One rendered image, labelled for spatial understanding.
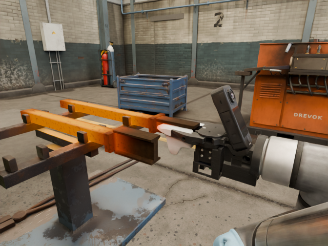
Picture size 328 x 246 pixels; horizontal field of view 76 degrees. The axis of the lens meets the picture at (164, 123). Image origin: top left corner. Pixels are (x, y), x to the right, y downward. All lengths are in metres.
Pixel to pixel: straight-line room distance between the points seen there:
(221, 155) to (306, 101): 2.89
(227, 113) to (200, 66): 7.47
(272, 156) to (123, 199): 0.45
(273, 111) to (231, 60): 4.43
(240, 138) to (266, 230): 0.15
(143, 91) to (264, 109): 2.04
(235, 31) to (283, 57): 4.43
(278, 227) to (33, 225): 0.56
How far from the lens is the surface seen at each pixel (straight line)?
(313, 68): 3.05
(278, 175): 0.37
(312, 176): 0.36
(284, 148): 0.37
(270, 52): 3.22
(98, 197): 0.70
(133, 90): 4.04
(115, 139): 0.38
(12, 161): 0.36
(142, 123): 0.48
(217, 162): 0.39
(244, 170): 0.40
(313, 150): 0.37
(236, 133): 0.38
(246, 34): 7.42
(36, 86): 7.33
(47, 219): 0.67
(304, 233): 0.25
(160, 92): 3.76
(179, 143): 0.42
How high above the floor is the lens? 1.13
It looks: 18 degrees down
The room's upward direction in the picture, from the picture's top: straight up
